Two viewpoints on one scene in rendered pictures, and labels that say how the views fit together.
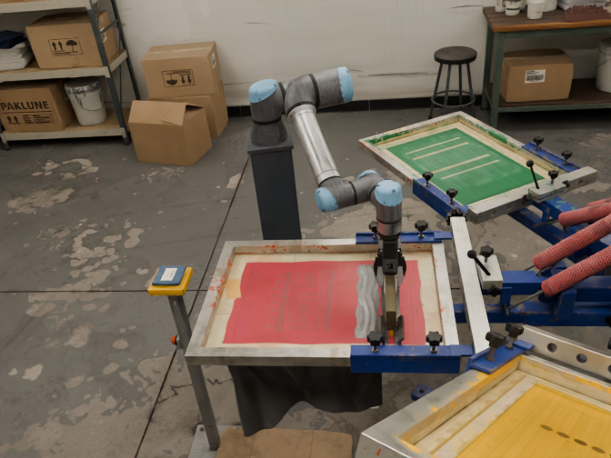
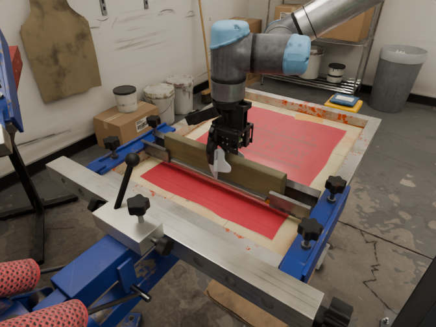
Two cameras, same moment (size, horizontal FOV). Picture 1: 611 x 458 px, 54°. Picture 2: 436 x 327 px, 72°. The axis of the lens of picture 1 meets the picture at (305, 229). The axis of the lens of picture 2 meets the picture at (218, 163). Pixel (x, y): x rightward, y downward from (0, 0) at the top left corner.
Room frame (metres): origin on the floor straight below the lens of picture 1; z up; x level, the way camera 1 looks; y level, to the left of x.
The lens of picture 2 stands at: (1.74, -0.82, 1.46)
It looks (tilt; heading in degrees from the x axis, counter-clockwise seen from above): 34 degrees down; 115
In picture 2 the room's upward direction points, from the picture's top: straight up
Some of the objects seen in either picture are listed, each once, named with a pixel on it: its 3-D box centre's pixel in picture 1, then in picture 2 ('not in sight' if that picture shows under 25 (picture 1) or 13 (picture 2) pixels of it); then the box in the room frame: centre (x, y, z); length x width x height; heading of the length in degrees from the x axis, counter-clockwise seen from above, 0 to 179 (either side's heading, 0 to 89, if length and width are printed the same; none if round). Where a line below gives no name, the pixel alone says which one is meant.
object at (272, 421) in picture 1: (309, 393); not in sight; (1.31, 0.04, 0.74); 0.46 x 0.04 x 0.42; 81
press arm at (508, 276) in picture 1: (506, 283); (108, 259); (1.41, -0.60, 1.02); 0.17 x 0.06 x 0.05; 81
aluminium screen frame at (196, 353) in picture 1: (325, 294); (256, 146); (1.50, -0.04, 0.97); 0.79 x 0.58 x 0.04; 81
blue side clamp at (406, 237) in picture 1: (397, 243); (316, 230); (1.74, -0.32, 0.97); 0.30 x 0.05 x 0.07; 81
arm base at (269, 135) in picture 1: (267, 126); not in sight; (2.25, 0.11, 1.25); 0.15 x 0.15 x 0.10
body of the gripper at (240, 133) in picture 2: (389, 244); (230, 123); (1.50, -0.25, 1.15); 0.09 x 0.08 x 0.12; 171
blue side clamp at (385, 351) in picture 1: (404, 357); (137, 152); (1.19, -0.24, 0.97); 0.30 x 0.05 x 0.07; 81
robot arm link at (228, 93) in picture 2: (388, 224); (228, 88); (1.49, -0.25, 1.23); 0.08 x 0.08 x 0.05
